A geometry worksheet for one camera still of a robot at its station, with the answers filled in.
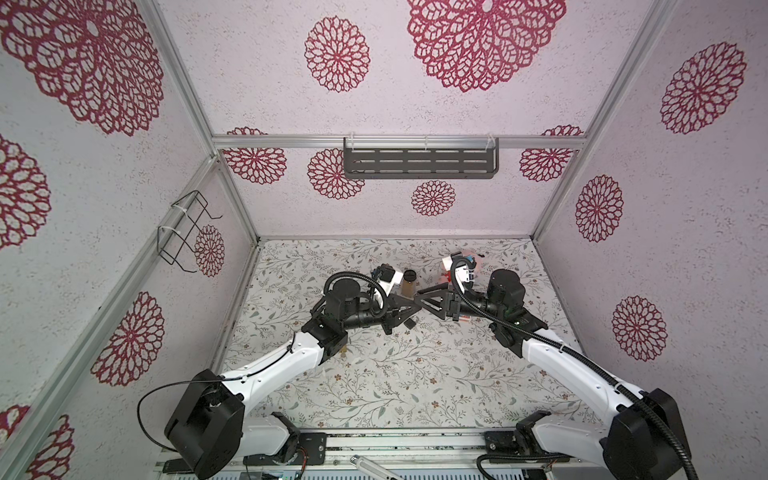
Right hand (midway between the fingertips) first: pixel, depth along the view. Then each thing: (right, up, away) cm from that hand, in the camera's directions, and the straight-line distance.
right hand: (418, 295), depth 68 cm
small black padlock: (0, -12, +29) cm, 31 cm away
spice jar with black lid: (0, 0, +29) cm, 29 cm away
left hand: (0, -4, +3) cm, 5 cm away
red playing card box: (+10, -5, -4) cm, 11 cm away
